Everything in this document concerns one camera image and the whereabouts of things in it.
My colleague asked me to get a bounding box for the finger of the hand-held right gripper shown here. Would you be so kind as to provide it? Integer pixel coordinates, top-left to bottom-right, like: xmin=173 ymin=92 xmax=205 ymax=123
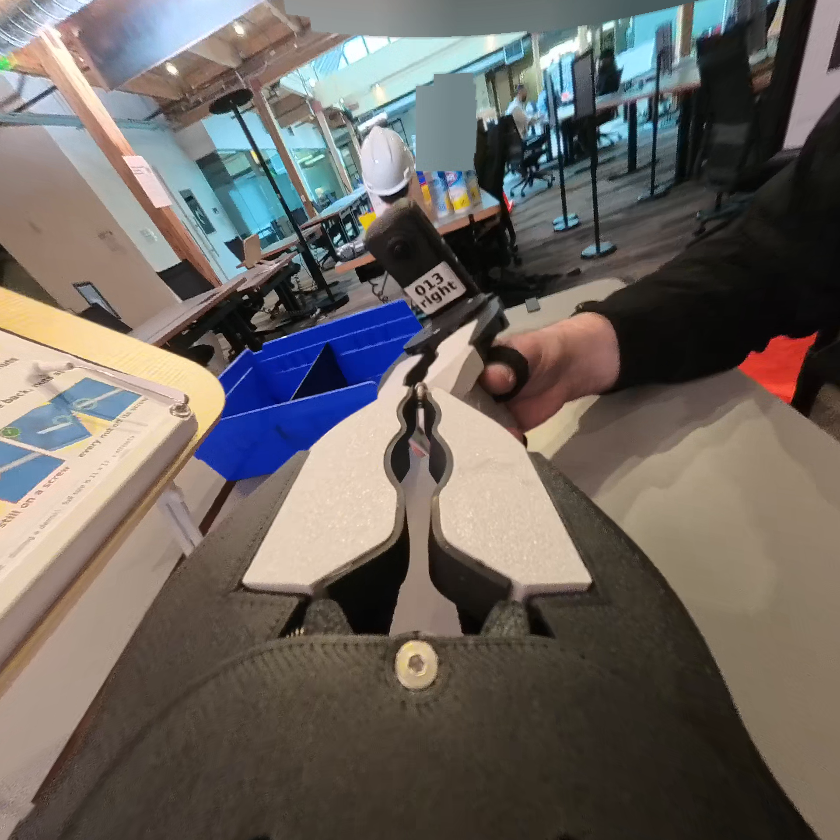
xmin=430 ymin=333 xmax=491 ymax=398
xmin=377 ymin=325 xmax=475 ymax=401

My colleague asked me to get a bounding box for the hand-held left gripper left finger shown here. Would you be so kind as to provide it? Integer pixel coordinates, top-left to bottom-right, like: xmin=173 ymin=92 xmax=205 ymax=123
xmin=241 ymin=387 xmax=420 ymax=597

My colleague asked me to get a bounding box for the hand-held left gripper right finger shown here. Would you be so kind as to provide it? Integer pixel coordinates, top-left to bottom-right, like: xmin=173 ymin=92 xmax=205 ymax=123
xmin=423 ymin=387 xmax=593 ymax=599

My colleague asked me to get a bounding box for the blue divided storage bin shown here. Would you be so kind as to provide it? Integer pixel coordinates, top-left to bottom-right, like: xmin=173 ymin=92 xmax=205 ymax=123
xmin=196 ymin=298 xmax=424 ymax=481

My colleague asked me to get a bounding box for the person's right forearm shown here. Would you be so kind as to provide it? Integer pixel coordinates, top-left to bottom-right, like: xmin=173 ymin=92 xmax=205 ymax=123
xmin=577 ymin=151 xmax=821 ymax=395

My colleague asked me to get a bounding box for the grey desk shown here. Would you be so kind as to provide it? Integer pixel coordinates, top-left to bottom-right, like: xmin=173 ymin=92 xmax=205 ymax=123
xmin=0 ymin=276 xmax=840 ymax=840

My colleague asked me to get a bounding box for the dark office desk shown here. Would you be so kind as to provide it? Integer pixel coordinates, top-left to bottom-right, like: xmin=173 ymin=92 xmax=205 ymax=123
xmin=131 ymin=252 xmax=309 ymax=358

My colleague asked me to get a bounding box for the person's right hand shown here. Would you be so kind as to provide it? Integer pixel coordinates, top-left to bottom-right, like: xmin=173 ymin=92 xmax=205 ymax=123
xmin=479 ymin=311 xmax=621 ymax=447

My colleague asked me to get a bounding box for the brown wooden table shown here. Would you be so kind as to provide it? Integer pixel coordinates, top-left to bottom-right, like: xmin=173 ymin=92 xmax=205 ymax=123
xmin=335 ymin=200 xmax=503 ymax=273

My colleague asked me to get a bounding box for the white hard hat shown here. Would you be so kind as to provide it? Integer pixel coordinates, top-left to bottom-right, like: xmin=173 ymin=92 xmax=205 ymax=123
xmin=360 ymin=126 xmax=416 ymax=196

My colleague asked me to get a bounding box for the black bin divider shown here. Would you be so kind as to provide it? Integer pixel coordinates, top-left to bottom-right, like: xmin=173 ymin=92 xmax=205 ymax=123
xmin=290 ymin=344 xmax=349 ymax=401

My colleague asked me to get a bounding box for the black office chair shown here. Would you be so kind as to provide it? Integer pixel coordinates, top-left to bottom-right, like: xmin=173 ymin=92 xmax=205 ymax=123
xmin=495 ymin=115 xmax=557 ymax=198
xmin=692 ymin=29 xmax=765 ymax=227

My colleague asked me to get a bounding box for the light wooden board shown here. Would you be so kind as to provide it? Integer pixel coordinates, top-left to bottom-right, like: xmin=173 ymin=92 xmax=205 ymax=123
xmin=0 ymin=285 xmax=226 ymax=697

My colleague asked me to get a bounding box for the white paper notice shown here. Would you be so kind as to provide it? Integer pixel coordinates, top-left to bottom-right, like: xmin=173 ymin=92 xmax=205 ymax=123
xmin=123 ymin=154 xmax=173 ymax=210

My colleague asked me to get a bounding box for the printed instruction sheet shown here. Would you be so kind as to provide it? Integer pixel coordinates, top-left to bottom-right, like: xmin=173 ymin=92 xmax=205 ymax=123
xmin=0 ymin=328 xmax=172 ymax=572

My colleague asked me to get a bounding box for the orange safety vest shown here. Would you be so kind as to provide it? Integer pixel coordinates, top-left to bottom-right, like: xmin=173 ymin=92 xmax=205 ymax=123
xmin=738 ymin=331 xmax=820 ymax=406

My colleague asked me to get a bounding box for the person's black jacket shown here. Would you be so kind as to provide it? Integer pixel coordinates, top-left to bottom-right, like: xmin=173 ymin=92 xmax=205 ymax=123
xmin=784 ymin=108 xmax=840 ymax=441

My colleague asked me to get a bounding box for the black stanchion post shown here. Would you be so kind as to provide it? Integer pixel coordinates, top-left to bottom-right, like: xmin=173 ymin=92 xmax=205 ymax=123
xmin=545 ymin=88 xmax=582 ymax=232
xmin=581 ymin=108 xmax=619 ymax=259

